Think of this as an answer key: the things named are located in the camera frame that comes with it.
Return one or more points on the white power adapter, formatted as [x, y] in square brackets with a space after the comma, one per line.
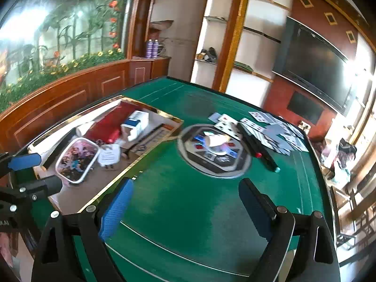
[108, 155]

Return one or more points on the mahjong table centre console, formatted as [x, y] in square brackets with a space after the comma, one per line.
[205, 161]

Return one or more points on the wooden tv cabinet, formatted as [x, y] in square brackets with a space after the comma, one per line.
[305, 107]

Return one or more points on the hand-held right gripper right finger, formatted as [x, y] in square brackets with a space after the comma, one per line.
[258, 211]

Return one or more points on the dark item on shelf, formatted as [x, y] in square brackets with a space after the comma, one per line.
[208, 54]

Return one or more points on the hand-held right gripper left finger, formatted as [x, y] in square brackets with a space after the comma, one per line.
[117, 208]

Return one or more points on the wooden sideboard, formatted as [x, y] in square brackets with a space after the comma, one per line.
[73, 94]

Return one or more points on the wooden chair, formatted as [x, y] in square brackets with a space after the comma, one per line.
[352, 205]

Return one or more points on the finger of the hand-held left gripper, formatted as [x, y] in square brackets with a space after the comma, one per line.
[25, 161]
[44, 186]

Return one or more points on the pile of bags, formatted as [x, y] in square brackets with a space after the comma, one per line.
[342, 152]

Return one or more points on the white shelf unit gold pillar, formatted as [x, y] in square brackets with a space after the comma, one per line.
[232, 35]

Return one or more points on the printed paper sheet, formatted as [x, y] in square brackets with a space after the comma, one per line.
[164, 132]

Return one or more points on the green book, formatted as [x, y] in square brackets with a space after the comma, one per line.
[243, 67]

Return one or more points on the printed lid plastic container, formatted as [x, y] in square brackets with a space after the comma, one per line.
[77, 158]

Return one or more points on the gold rimmed box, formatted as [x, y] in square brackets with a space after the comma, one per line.
[88, 188]

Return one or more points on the flower garden wall mural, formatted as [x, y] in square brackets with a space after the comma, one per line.
[58, 35]

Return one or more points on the purple bottle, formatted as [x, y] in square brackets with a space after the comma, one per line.
[156, 49]
[149, 49]

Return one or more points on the pile of playing cards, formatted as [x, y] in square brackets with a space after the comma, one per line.
[273, 130]

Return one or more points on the black stick red cap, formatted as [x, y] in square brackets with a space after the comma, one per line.
[251, 141]

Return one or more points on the blue white carton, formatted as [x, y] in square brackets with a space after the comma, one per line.
[136, 120]

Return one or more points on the black television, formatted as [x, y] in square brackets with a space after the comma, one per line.
[317, 64]

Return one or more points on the black stick green tip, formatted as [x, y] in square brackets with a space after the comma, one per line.
[268, 160]

